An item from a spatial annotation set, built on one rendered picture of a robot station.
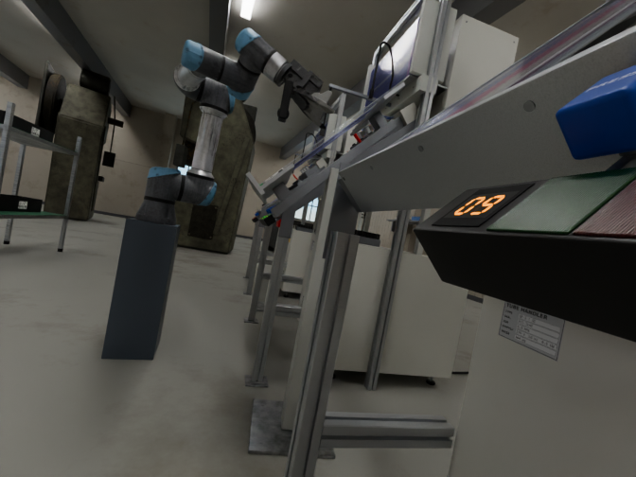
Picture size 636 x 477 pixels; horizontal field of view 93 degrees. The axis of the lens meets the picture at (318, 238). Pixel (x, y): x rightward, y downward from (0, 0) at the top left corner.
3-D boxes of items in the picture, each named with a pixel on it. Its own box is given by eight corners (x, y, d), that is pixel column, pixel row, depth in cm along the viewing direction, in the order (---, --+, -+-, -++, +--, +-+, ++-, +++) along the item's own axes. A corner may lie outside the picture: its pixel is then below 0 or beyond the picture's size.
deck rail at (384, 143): (288, 216, 122) (279, 203, 120) (287, 216, 123) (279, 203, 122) (422, 132, 134) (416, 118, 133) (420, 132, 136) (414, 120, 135)
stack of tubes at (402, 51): (408, 76, 134) (419, 16, 133) (362, 114, 184) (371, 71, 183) (432, 84, 137) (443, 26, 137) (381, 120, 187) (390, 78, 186)
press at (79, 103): (94, 223, 570) (120, 72, 565) (3, 209, 522) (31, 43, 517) (115, 221, 709) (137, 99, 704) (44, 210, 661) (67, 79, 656)
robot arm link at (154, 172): (143, 195, 128) (148, 164, 127) (177, 202, 135) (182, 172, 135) (144, 195, 118) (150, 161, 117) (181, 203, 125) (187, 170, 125)
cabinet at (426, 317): (321, 382, 130) (348, 241, 129) (293, 326, 197) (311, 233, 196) (448, 390, 146) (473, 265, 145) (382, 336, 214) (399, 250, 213)
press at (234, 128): (132, 243, 423) (170, 33, 418) (148, 236, 549) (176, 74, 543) (242, 258, 481) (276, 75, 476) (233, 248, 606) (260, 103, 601)
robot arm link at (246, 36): (242, 49, 95) (253, 23, 89) (270, 74, 97) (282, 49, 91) (228, 53, 89) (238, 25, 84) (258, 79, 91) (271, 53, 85)
